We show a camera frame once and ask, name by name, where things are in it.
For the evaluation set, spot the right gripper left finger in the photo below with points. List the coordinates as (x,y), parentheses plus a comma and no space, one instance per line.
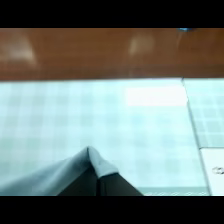
(83,185)

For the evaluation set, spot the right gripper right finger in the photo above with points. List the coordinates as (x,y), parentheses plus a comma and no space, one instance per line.
(116,186)

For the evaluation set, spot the grey-blue shirt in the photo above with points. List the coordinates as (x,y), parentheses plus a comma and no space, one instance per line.
(50,176)

